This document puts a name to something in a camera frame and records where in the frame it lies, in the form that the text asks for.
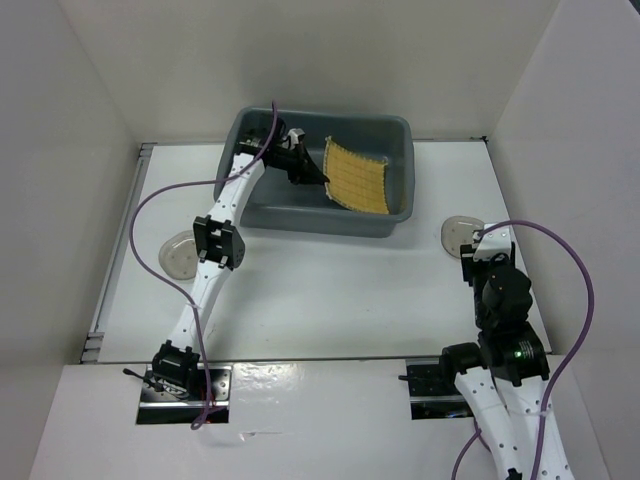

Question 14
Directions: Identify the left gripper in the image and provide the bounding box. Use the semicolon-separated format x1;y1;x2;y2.
268;142;329;186

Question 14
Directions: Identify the bamboo mat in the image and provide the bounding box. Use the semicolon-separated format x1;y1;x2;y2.
322;136;390;215

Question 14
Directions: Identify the clear plate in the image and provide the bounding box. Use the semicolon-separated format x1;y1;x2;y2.
158;231;198;281
440;215;484;259

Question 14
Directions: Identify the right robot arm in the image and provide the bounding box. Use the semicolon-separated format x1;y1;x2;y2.
438;244;574;479

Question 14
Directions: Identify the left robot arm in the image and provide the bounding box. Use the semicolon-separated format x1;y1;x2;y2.
152;128;328;400

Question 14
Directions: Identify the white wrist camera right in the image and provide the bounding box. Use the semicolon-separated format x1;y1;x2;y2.
472;226;512;262

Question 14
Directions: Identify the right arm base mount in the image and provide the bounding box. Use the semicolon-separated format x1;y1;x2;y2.
398;357;473;420

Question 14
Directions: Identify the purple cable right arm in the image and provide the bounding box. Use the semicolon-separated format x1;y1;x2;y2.
449;219;596;480

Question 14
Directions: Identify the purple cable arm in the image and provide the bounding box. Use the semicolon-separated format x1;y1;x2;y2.
449;219;596;480
127;99;281;431

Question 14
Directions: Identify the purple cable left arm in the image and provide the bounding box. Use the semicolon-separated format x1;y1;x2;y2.
127;99;281;431

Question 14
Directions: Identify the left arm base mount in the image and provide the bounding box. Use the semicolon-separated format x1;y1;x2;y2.
122;364;232;425

